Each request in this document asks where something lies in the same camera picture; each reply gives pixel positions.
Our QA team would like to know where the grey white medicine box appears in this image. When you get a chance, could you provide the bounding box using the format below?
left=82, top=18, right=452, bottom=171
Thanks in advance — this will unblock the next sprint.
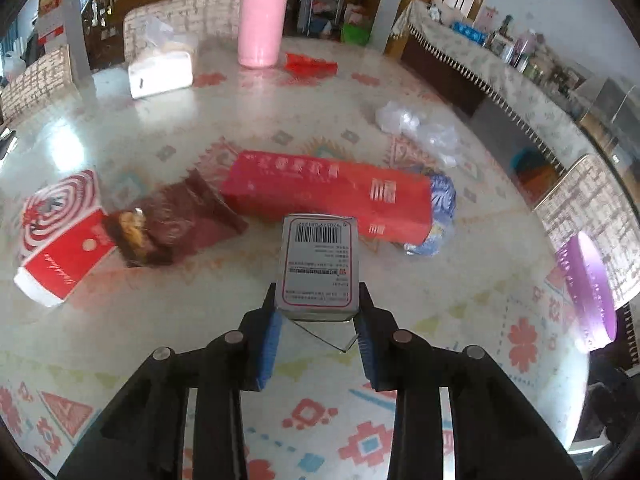
left=274, top=214, right=359, bottom=322

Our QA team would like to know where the brown snack bag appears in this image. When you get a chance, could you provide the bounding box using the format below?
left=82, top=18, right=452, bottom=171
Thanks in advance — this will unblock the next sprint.
left=102, top=170, right=247, bottom=266

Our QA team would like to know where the red white spiral box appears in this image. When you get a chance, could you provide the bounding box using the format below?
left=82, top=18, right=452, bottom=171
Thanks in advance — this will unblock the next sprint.
left=13, top=169, right=115, bottom=308

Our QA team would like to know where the blue white crumpled wrapper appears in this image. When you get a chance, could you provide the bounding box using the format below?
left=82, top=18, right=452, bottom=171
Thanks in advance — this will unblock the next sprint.
left=404, top=174, right=457, bottom=257

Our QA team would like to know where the checkered chair right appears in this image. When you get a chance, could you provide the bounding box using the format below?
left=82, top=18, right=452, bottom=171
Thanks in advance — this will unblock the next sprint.
left=534, top=155, right=640, bottom=309

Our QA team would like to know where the checkered chair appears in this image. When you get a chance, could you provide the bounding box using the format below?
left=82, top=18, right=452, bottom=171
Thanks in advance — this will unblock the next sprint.
left=1, top=46, right=74, bottom=122
left=534, top=155, right=640, bottom=309
left=122, top=0, right=241, bottom=62

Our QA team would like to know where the long red carton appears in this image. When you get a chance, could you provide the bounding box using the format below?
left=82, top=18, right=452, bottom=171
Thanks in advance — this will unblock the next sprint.
left=221, top=151, right=433, bottom=245

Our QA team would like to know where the clear plastic bag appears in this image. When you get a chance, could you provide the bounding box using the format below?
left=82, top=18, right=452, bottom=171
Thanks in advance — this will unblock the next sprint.
left=374, top=101, right=460, bottom=168

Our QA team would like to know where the sideboard with lace cloth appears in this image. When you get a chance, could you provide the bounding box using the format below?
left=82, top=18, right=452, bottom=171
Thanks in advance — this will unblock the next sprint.
left=390, top=0, right=601, bottom=172

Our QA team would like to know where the white tissue pack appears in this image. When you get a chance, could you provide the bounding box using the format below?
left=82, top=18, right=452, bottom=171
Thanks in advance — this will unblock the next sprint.
left=128, top=16, right=198, bottom=100

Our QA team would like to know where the checkered chair far left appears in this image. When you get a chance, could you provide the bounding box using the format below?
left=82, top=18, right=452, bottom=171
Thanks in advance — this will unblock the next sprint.
left=1, top=46, right=74, bottom=122

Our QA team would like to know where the blue box on sideboard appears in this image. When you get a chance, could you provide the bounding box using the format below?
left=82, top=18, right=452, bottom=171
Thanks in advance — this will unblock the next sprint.
left=450, top=22, right=487, bottom=46

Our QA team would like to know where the red crumpled wrapper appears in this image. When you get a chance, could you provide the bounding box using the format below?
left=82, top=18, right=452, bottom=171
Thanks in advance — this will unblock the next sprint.
left=284, top=52, right=337, bottom=79

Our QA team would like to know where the checkered chair far middle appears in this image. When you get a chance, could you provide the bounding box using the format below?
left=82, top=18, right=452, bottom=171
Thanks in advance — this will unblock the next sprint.
left=122, top=0, right=241, bottom=62

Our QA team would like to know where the green plastic bag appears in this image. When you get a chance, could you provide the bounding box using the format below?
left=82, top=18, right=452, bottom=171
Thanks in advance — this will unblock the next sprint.
left=341, top=23, right=370, bottom=47

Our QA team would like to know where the pink thermos bottle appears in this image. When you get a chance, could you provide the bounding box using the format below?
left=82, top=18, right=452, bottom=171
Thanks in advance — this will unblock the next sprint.
left=238, top=0, right=288, bottom=68

